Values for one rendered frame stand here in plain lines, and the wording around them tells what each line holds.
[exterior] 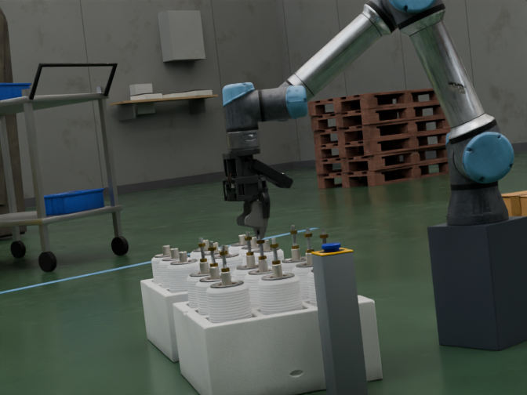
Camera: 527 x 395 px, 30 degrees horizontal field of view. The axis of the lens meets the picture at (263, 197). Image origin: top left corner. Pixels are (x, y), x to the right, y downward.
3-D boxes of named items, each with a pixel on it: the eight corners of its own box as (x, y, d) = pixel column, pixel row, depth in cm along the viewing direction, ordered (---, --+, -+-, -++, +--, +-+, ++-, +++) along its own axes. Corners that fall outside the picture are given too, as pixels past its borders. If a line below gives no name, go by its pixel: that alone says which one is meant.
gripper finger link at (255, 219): (243, 242, 229) (238, 203, 229) (265, 238, 232) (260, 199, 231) (249, 242, 226) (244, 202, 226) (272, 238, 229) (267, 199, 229)
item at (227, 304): (234, 372, 212) (225, 290, 211) (205, 368, 219) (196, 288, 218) (267, 362, 218) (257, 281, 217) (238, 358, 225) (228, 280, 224)
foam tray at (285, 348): (326, 348, 257) (318, 280, 256) (383, 379, 220) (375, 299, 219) (180, 374, 247) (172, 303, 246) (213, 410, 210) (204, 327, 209)
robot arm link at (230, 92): (256, 81, 225) (219, 85, 225) (262, 128, 225) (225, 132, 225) (256, 82, 233) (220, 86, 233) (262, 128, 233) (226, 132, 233)
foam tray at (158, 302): (269, 318, 309) (262, 262, 308) (310, 338, 272) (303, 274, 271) (147, 338, 298) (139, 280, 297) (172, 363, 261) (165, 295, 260)
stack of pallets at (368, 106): (377, 186, 921) (367, 92, 916) (314, 189, 985) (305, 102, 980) (459, 172, 1004) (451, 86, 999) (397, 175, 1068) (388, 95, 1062)
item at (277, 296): (317, 353, 221) (307, 274, 220) (286, 364, 215) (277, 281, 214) (287, 349, 228) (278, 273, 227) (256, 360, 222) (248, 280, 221)
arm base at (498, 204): (470, 217, 255) (467, 179, 254) (521, 216, 244) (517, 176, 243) (434, 226, 245) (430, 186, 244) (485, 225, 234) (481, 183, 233)
